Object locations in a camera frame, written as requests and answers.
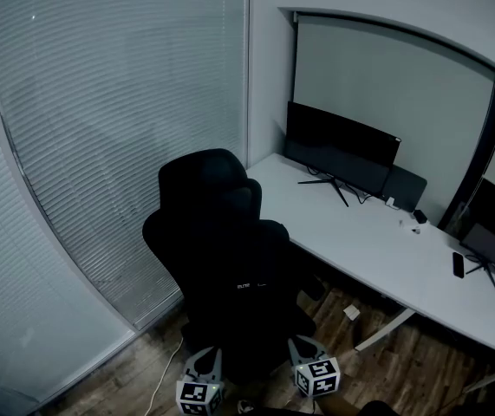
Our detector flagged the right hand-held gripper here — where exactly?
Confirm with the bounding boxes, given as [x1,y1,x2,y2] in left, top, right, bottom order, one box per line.
[287,334,342,401]

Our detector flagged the black monitor cables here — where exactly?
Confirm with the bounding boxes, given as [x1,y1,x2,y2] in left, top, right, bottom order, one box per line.
[350,186,388,206]

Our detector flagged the small black monitor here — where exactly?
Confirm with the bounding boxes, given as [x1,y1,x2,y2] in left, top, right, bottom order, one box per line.
[459,222,495,294]

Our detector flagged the wide black monitor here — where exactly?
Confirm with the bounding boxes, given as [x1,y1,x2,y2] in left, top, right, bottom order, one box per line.
[283,101,403,208]

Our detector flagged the black mesh office chair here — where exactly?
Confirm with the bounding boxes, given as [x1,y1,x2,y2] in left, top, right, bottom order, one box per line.
[141,147,327,385]

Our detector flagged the dark grey desk divider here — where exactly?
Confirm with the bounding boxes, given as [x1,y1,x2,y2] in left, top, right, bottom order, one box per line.
[283,140,429,216]

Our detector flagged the wide white roller shade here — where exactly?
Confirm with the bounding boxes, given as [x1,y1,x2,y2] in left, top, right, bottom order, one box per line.
[293,11,495,229]

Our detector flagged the narrow window blind panel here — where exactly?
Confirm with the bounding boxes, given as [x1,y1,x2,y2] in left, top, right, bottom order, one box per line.
[0,0,249,331]

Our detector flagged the white desk leg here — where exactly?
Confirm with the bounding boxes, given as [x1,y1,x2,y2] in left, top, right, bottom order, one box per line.
[354,308,417,354]
[463,360,495,394]

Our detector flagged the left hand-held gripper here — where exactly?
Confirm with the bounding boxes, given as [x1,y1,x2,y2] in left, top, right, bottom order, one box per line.
[175,346,225,416]

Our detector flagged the person's dark clothing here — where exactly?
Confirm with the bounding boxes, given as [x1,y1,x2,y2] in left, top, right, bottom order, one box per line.
[359,399,408,416]

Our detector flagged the wide window blind panel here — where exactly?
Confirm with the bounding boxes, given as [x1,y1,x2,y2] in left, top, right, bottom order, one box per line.
[0,0,138,411]

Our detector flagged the white floor cable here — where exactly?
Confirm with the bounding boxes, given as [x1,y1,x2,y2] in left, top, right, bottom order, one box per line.
[144,335,186,416]

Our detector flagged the black window pillar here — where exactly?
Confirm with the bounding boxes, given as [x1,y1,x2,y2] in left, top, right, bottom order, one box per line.
[439,74,495,233]

